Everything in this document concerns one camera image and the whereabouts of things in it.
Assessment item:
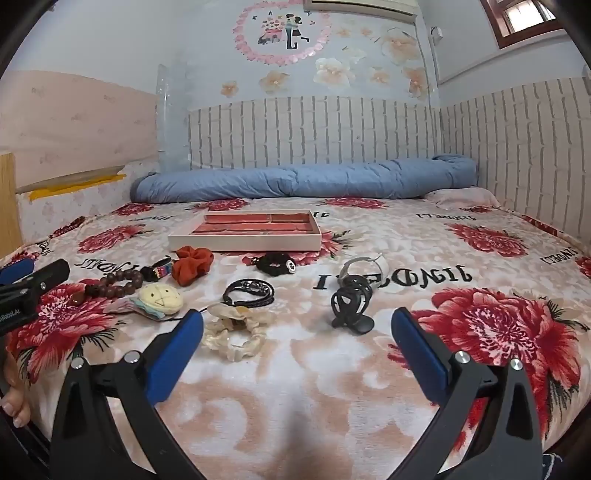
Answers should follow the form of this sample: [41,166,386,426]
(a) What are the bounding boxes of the person's left hand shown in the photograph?
[0,340,32,428]

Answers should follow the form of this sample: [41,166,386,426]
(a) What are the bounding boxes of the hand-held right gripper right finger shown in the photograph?
[390,307,544,480]

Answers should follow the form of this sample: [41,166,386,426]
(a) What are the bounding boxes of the rainbow beaded hair claw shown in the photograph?
[141,258,174,282]

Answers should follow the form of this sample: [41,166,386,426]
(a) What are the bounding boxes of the brown wooden bead bracelet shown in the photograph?
[69,269,145,306]

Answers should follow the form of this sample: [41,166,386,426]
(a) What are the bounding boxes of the rolled blue duvet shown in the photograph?
[130,154,480,203]

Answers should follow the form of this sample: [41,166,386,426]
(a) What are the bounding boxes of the group of flower wall decals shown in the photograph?
[221,23,433,100]

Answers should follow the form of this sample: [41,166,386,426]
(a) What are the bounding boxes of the white air conditioner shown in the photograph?
[302,0,419,20]

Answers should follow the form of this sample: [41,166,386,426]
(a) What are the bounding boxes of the black hair tie with charm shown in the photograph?
[252,253,299,278]

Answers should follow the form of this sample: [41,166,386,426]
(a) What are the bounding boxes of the silver white bangle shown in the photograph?
[339,253,391,289]

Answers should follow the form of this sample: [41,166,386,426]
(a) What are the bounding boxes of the orange fabric scrunchie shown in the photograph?
[172,246,214,286]

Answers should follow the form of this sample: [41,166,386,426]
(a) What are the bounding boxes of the black braided cord bracelet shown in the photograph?
[223,278,277,306]

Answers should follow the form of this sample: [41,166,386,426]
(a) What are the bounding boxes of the pink pillow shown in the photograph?
[422,187,502,209]

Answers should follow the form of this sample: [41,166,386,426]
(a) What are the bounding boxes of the round couple wall decal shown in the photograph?
[232,0,333,66]

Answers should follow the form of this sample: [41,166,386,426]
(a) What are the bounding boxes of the board with yellow tape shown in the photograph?
[16,165,128,202]

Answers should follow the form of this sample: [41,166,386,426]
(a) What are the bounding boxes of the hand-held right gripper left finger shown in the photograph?
[50,309,205,480]

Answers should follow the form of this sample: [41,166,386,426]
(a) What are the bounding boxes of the cream tray with brick lining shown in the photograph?
[167,209,322,252]

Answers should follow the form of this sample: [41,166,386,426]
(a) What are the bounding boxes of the yellow wooden post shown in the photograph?
[0,152,24,260]

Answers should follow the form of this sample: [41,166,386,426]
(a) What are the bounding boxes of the black plastic hair claw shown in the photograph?
[330,273,376,334]

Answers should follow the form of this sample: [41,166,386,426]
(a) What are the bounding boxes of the wooden frame window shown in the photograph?
[480,0,568,49]

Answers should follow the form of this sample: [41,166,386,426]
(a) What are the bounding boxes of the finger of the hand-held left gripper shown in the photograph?
[0,258,71,306]
[0,257,37,285]

